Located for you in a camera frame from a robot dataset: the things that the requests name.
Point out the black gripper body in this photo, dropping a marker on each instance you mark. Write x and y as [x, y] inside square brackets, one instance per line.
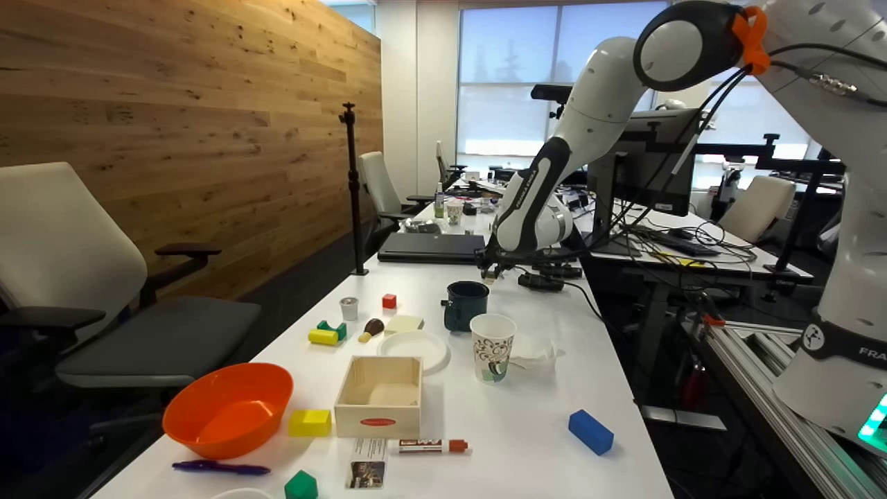
[534, 262]

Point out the blue rectangular block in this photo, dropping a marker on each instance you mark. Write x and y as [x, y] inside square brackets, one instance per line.
[591, 434]

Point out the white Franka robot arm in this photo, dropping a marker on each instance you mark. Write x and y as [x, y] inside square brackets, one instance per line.
[601, 93]

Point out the small red block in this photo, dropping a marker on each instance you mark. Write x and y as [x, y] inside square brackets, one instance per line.
[390, 304]

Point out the yellow cylinder block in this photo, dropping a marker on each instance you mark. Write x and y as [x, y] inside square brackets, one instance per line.
[324, 338]

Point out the green block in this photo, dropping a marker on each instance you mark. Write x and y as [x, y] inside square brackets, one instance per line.
[300, 485]

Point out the black device on table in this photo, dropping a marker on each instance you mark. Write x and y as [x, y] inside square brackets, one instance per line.
[541, 281]

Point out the dark teal mug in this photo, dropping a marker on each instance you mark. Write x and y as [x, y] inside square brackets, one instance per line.
[463, 305]

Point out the patterned white paper cup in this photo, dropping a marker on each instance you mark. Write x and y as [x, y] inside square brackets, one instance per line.
[493, 349]

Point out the dark closed laptop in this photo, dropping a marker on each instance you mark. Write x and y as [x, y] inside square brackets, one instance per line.
[434, 248]

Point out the small bottle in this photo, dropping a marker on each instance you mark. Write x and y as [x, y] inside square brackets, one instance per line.
[439, 205]

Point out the black keyboard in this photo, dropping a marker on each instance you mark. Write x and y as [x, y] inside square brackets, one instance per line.
[669, 240]

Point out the white plate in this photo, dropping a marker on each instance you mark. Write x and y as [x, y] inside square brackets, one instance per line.
[421, 349]

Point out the black computer monitor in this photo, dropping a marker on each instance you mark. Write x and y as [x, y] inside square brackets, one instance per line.
[652, 162]

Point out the brown toy piece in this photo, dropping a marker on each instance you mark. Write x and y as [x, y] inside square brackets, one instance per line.
[373, 327]

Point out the small white cup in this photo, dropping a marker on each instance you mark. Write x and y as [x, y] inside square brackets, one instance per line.
[347, 308]

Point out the black tripod pole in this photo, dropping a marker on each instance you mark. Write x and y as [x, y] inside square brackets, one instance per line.
[354, 194]

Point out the small green toy piece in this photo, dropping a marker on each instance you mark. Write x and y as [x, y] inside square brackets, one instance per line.
[336, 327]

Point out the red white marker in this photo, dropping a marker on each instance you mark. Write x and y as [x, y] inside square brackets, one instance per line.
[427, 446]

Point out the pale wooden box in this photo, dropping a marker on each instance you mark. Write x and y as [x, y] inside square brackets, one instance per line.
[378, 420]

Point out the grey card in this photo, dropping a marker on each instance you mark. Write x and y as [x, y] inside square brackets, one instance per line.
[371, 451]

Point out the small photo card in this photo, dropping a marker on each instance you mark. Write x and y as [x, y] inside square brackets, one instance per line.
[366, 475]

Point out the black metal stand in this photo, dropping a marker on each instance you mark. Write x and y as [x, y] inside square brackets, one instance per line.
[807, 183]

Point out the orange plastic bowl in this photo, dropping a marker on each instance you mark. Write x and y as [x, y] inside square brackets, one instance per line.
[226, 412]

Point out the purple pen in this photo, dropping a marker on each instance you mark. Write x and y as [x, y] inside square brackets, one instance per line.
[224, 466]

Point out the grey white office chair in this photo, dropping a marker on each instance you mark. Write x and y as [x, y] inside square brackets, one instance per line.
[139, 342]

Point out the black overhead camera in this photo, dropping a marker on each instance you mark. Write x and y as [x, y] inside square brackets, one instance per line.
[547, 93]

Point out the aluminium frame rail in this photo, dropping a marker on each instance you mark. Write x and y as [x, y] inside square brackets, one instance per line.
[766, 388]

